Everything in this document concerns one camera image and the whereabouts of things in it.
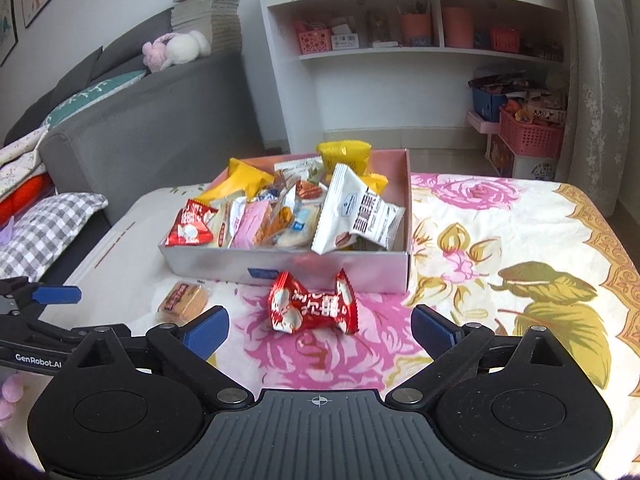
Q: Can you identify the pale green white snack pack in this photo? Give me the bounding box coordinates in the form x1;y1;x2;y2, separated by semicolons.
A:
208;191;246;248

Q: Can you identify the teal cushion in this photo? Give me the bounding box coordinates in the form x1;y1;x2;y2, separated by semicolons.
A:
41;70;146;129

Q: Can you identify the checkered grey pillow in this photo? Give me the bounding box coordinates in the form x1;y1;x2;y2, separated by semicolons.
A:
1;192;108;281

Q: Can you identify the white nut mix pack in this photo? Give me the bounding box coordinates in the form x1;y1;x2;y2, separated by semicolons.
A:
273;156;326;200

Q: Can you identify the blue storage bin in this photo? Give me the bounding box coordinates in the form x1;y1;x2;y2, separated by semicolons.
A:
472;88;508;122

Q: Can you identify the grey sofa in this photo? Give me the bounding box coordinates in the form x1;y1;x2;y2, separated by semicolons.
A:
2;6;271;281

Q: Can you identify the white pecan nut pack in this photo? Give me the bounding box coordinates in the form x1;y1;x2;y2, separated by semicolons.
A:
311;164;405;255

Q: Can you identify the lace curtain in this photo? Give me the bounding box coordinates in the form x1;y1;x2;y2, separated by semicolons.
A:
556;0;631;217

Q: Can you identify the small yellow snack pack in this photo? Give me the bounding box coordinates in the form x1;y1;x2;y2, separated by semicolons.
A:
317;140;372;176

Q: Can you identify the pink white snack box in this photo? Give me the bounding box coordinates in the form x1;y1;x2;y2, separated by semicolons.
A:
158;150;412;294

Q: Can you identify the white blue bread pack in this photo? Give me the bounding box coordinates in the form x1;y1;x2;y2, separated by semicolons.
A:
274;204;321;248

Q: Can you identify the stack of books with pink box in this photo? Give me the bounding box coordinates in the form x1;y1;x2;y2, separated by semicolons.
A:
170;0;242;52

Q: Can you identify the pink basket on floor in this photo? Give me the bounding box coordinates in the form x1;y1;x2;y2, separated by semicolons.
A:
500;107;564;158

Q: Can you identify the large red snack pack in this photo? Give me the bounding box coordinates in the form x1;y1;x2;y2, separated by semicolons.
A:
267;270;359;335

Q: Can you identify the orange white snack pack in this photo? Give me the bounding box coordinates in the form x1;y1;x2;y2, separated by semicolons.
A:
259;184;298;246

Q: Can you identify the small pink shelf basket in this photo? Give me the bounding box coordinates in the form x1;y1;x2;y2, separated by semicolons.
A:
297;29;332;55

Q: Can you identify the white shelf unit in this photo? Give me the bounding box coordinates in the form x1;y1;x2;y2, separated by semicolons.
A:
258;0;566;153

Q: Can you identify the brown cracker pack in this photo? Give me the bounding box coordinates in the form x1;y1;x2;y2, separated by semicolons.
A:
157;282;208;326

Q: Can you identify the small red candy pack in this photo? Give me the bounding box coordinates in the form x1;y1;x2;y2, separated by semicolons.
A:
164;200;217;247

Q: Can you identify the pink snack pack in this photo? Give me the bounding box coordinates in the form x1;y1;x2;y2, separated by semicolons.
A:
231;200;272;249

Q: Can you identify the pink white plush toy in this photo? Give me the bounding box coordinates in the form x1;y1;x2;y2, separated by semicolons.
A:
142;30;212;73

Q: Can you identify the purple gloved hand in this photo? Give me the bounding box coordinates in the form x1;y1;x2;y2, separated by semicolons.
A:
0;373;24;427

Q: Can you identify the floral tablecloth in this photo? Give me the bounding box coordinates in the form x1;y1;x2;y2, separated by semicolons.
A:
24;171;640;478

